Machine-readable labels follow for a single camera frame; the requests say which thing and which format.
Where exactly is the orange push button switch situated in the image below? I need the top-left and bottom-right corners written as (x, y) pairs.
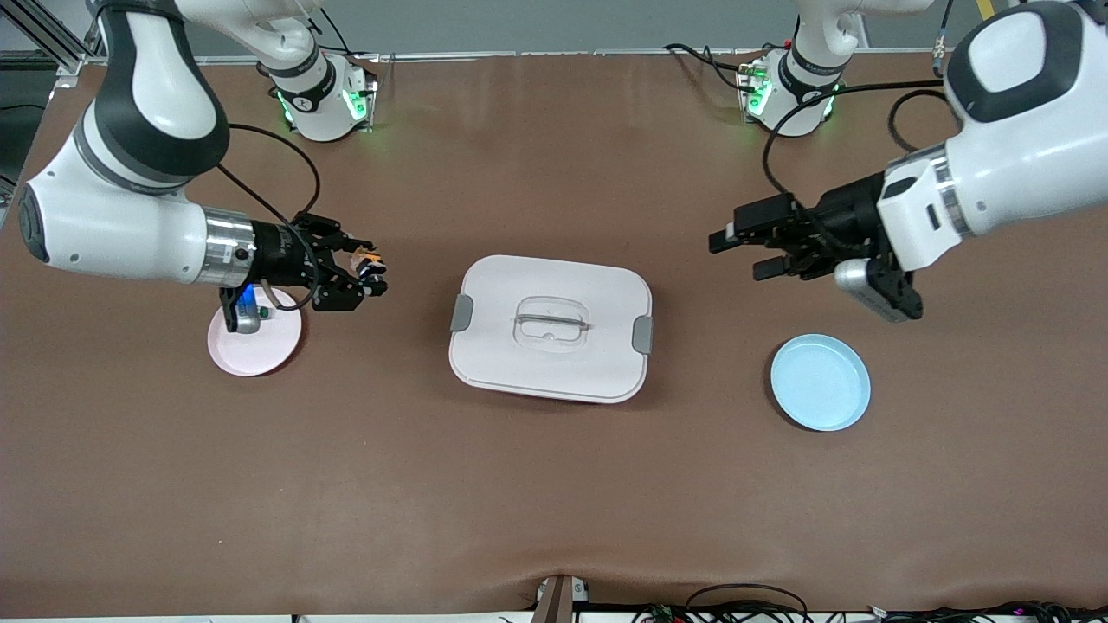
top-left (349, 247), bottom-right (387, 286)

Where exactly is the white lidded storage box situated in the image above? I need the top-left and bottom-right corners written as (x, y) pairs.
top-left (448, 254), bottom-right (654, 406)

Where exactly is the pink round plate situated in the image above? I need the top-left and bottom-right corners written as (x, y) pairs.
top-left (208, 290), bottom-right (304, 377)

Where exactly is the light blue round plate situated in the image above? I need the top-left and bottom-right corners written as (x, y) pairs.
top-left (770, 333), bottom-right (872, 433)

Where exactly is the brown table mat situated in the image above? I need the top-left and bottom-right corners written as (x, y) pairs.
top-left (0, 50), bottom-right (1108, 617)

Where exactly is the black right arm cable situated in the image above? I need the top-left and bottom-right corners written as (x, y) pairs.
top-left (215, 124), bottom-right (323, 314)

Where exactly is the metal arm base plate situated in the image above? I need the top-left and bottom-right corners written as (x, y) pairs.
top-left (736, 61), bottom-right (839, 122)
top-left (275, 54), bottom-right (379, 135)

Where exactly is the black left base cable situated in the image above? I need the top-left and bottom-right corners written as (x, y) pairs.
top-left (662, 42), bottom-right (758, 94)

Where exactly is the black base cable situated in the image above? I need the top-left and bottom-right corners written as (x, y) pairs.
top-left (307, 7), bottom-right (356, 60)
top-left (662, 42), bottom-right (758, 94)

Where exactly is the black right base cable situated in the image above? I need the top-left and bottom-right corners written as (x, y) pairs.
top-left (307, 7), bottom-right (356, 60)

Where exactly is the aluminium table edge rail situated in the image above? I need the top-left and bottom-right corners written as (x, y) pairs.
top-left (195, 48), bottom-right (953, 65)

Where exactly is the aluminium frame extrusion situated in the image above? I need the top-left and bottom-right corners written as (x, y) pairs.
top-left (0, 0), bottom-right (98, 74)

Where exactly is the black looped cable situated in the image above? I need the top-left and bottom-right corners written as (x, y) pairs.
top-left (684, 583), bottom-right (812, 623)

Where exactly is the camera mount post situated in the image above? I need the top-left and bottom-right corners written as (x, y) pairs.
top-left (531, 574), bottom-right (591, 623)

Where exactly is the black cable bundle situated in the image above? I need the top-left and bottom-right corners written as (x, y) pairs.
top-left (866, 600), bottom-right (1108, 623)

